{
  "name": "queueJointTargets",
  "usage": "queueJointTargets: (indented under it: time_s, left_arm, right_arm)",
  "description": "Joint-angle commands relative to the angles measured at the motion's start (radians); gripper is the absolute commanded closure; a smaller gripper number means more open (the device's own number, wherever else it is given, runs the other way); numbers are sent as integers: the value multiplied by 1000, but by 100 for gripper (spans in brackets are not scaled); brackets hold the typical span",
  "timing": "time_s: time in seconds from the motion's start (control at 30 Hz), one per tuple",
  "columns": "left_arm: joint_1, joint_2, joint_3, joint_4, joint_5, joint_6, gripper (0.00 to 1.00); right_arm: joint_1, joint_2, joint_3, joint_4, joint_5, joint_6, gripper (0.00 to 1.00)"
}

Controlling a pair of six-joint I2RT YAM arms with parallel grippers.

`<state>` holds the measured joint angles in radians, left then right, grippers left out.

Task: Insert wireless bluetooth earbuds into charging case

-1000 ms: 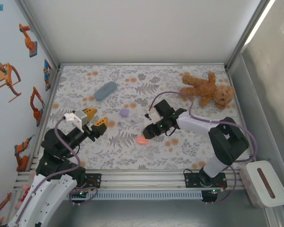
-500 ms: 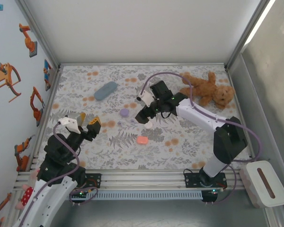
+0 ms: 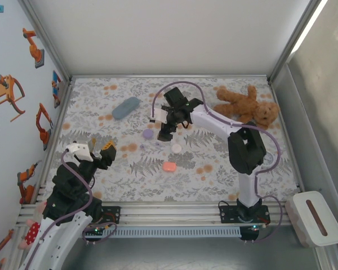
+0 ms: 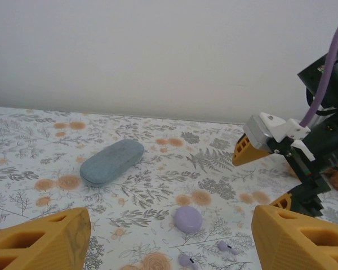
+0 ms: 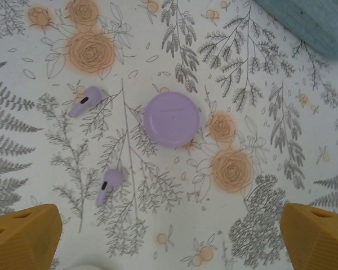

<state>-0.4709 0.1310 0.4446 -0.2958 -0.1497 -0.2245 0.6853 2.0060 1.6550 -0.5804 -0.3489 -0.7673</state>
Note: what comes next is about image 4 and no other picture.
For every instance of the blue-grey glasses case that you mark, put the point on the blue-grey glasses case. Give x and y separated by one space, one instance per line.
112 163

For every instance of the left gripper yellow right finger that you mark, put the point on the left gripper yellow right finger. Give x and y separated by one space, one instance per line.
298 244

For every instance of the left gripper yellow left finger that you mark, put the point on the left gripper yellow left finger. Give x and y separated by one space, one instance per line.
39 242

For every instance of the purple earbud charging case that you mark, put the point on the purple earbud charging case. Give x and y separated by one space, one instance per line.
188 219

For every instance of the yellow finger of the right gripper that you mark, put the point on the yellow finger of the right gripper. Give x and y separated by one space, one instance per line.
245 154
284 202

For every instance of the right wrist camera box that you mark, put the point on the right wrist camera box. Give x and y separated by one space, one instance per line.
259 132

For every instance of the purple earbud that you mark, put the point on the purple earbud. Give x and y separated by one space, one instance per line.
186 260
224 247

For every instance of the floral patterned table mat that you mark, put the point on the floral patterned table mat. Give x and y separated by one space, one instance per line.
45 140

